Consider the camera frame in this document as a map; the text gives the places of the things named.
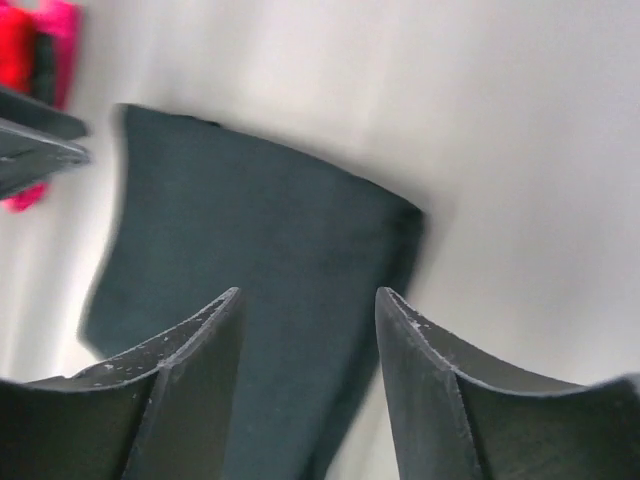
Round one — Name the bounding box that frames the folded black t shirt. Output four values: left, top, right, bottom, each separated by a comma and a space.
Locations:
31, 32, 56, 106

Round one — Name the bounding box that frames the folded red t shirt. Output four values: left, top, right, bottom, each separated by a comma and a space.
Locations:
1, 1, 39, 94

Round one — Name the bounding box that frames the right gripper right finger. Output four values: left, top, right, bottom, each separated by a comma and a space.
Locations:
375, 288, 639, 480

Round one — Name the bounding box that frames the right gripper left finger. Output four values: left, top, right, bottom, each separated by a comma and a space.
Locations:
1, 288, 244, 480

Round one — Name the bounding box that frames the black t shirt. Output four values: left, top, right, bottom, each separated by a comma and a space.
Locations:
31, 32, 56, 106
82, 104, 427, 479

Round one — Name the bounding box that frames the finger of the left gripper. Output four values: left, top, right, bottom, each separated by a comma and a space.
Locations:
1, 87, 89, 145
1, 124, 90, 197

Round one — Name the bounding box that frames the folded pink t shirt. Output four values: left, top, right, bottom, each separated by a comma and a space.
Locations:
0, 0, 84, 213

